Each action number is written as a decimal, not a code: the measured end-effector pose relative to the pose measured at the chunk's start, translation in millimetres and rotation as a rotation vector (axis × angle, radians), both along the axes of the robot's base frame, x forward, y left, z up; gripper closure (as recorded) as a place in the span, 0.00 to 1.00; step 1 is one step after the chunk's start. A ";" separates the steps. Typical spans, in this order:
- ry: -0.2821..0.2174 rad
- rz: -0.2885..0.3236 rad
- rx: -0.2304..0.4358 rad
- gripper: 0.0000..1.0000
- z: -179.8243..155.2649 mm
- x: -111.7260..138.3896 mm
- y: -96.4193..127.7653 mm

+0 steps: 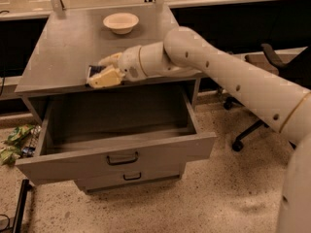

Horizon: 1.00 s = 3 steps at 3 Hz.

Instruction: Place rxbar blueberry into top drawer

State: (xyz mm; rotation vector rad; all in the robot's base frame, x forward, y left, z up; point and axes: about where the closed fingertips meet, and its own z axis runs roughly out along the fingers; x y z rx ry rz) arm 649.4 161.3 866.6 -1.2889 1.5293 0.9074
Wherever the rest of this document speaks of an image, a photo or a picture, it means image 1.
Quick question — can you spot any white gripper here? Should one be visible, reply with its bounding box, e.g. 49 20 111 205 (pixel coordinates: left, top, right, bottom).
87 46 144 88

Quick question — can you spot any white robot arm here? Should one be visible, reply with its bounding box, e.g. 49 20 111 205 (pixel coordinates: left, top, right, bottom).
86 26 311 233

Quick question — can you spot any grey drawer cabinet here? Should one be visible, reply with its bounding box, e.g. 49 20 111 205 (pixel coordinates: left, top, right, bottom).
15 3 206 194

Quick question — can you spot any grey open top drawer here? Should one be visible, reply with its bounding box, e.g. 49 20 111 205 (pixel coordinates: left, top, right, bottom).
17 83 216 184

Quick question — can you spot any grey lower drawer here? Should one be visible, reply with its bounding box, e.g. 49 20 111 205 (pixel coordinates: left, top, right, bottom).
75 163 186 193

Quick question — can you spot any white paper bowl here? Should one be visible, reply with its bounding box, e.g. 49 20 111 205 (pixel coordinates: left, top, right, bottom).
103 13 139 35

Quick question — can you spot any green snack bags pile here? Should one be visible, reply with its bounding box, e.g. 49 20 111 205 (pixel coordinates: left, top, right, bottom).
0 124 41 165

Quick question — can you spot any black stand base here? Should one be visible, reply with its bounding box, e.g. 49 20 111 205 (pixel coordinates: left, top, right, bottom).
0 179 32 233

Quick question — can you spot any black office chair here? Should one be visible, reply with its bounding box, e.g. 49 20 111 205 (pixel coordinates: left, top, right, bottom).
223 42 311 152

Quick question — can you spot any grey metal upright post left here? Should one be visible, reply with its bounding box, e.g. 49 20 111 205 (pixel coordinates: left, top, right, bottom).
51 0 65 17

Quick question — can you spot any black top drawer handle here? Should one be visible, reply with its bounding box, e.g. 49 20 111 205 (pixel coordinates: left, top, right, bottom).
106 151 139 166

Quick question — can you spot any black drawer handle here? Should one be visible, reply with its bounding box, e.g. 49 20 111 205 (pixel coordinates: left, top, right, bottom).
122 172 142 182
106 151 139 166

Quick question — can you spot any black lower drawer handle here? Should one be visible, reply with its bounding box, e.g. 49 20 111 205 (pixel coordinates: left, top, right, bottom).
122 172 142 182

